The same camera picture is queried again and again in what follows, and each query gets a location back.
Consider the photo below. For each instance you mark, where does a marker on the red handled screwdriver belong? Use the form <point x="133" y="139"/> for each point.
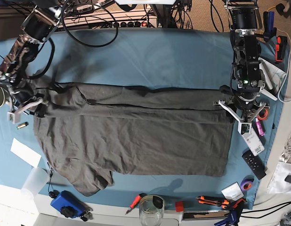
<point x="135" y="202"/>

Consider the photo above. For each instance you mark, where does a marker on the small AA battery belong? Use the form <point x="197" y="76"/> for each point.
<point x="22" y="125"/>

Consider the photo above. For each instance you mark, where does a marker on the pink glue tube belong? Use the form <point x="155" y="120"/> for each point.
<point x="259" y="127"/>

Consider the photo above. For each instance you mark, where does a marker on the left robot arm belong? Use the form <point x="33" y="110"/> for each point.
<point x="244" y="21"/>

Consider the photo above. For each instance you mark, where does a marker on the keys with padlock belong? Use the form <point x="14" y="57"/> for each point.
<point x="86" y="214"/>

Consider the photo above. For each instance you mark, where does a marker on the clear plastic bit case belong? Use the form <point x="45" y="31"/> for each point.
<point x="253" y="142"/>

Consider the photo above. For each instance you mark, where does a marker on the black power strip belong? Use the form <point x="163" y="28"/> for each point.
<point x="135" y="24"/>

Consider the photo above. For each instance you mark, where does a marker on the blue black bar clamp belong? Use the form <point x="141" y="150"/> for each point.
<point x="235" y="211"/>

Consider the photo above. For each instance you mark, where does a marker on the orange black utility knife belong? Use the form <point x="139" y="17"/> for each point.
<point x="214" y="201"/>

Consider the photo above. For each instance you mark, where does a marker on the blue box with knob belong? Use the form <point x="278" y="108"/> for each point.
<point x="66" y="204"/>

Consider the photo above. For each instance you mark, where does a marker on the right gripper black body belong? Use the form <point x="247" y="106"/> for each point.
<point x="22" y="94"/>

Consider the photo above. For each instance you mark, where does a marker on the white small card box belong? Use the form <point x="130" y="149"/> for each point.
<point x="233" y="192"/>

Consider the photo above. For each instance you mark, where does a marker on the clear drinking glass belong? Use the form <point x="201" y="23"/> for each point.
<point x="151" y="210"/>

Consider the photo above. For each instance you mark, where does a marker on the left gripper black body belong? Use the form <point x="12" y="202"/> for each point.
<point x="243" y="97"/>

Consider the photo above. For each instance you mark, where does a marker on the purple tape roll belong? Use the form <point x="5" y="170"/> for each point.
<point x="246" y="184"/>

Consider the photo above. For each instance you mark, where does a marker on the small red cube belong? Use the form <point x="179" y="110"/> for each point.
<point x="179" y="206"/>

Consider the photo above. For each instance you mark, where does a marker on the orange black clamp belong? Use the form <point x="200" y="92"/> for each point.
<point x="280" y="48"/>

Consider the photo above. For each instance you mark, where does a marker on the blue table cloth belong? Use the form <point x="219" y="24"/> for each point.
<point x="154" y="58"/>

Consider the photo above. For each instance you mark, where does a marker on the black remote control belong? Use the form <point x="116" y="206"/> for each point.
<point x="255" y="164"/>

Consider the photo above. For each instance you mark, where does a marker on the red tape roll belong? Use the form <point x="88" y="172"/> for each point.
<point x="263" y="114"/>

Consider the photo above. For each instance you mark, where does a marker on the white rolled paper tube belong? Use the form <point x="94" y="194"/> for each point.
<point x="268" y="82"/>

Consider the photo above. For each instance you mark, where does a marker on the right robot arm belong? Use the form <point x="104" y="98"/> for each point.
<point x="37" y="29"/>

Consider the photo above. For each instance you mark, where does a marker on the translucent plastic cup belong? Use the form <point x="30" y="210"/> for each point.
<point x="36" y="180"/>

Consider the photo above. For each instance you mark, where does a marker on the blue clamp at corner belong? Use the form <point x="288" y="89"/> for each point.
<point x="268" y="23"/>

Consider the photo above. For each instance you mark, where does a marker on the white paper card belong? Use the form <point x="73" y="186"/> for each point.
<point x="25" y="153"/>

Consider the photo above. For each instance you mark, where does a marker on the dark grey T-shirt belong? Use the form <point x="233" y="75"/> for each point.
<point x="89" y="131"/>

